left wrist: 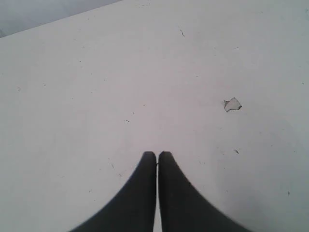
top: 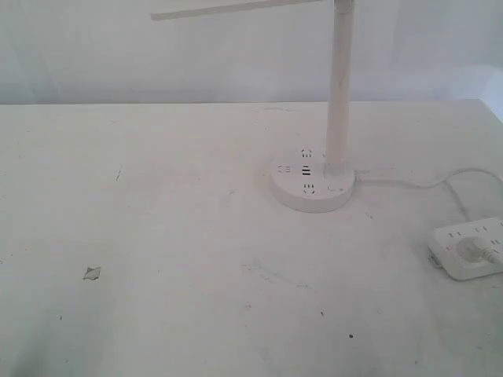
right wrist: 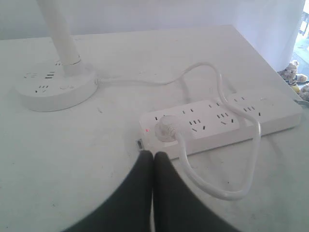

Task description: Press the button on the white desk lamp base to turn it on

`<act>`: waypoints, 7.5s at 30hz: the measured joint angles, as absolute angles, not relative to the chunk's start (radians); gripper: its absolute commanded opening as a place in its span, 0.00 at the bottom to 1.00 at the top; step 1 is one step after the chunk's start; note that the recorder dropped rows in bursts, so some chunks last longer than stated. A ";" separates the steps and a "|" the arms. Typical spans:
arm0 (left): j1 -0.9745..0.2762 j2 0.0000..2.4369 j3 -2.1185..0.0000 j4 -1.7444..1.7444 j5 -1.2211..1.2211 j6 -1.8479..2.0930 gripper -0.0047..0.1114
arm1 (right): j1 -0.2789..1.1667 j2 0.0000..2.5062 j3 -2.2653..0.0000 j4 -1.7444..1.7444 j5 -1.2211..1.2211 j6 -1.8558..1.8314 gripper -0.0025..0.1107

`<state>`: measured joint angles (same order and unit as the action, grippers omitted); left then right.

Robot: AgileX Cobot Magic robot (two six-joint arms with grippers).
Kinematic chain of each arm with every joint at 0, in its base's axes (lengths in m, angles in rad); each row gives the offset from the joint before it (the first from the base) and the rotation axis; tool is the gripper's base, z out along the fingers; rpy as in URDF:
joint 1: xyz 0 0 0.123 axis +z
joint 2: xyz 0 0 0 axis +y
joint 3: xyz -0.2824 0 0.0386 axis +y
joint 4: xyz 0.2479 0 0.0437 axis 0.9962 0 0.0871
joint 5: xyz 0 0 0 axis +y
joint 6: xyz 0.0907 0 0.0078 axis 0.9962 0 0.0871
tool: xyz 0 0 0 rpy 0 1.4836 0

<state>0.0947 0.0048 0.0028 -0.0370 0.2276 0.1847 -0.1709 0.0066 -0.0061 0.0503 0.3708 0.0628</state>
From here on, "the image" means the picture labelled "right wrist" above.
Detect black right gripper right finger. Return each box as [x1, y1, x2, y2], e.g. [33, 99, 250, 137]
[153, 152, 237, 232]

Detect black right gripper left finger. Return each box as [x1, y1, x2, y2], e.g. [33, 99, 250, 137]
[65, 150, 153, 232]

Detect white desk lamp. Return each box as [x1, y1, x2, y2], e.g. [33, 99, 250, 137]
[15, 0, 98, 112]

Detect white round power plug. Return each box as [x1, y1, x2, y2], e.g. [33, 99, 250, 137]
[154, 116, 177, 143]

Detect white power strip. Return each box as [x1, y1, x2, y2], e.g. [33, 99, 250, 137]
[140, 89, 302, 160]

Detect beige teddy bear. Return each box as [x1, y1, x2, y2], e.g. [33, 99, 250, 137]
[277, 60, 309, 102]

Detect white power cable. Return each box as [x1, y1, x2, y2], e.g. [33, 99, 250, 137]
[94, 62, 261, 201]

